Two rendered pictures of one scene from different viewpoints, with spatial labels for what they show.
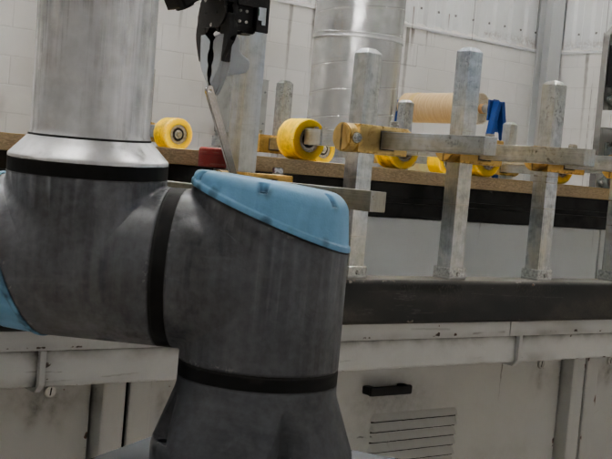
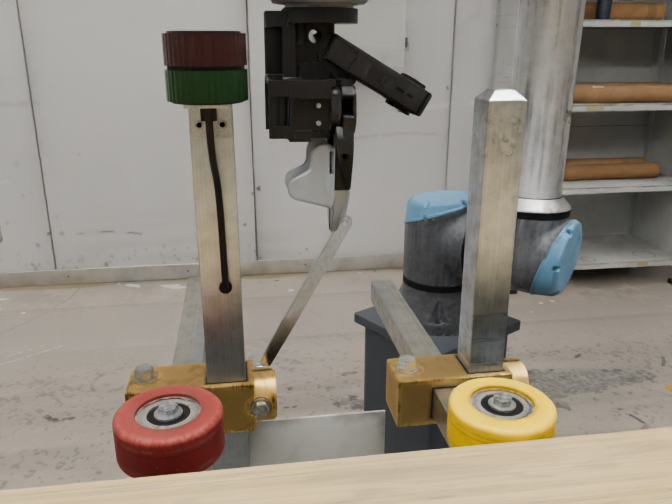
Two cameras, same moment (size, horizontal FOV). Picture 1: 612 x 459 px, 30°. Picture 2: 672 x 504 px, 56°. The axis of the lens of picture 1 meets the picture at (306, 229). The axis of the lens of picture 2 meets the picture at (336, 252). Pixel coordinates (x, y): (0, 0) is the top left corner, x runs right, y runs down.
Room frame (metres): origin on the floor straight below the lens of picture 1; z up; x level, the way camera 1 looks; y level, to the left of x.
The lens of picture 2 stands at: (2.28, 0.47, 1.17)
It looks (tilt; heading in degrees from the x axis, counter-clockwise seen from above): 18 degrees down; 209
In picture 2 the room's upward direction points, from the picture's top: straight up
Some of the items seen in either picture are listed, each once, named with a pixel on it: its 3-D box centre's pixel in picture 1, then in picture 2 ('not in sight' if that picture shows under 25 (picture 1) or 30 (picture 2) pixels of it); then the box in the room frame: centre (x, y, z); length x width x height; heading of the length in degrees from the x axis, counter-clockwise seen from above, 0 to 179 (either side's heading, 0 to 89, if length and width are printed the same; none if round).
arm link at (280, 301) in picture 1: (257, 268); (444, 234); (1.06, 0.04, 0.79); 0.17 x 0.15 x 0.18; 85
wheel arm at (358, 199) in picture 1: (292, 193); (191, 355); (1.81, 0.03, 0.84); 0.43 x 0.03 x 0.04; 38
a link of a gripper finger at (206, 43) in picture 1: (220, 65); (317, 189); (1.75, 0.15, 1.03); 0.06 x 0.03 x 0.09; 128
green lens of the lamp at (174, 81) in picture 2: not in sight; (207, 84); (1.90, 0.14, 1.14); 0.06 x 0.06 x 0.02
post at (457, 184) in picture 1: (458, 174); not in sight; (2.17, -0.28, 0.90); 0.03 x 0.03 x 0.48; 38
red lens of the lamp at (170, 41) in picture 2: not in sight; (204, 49); (1.90, 0.14, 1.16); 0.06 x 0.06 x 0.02
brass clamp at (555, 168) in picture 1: (555, 160); not in sight; (2.34, -0.49, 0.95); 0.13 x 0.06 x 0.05; 128
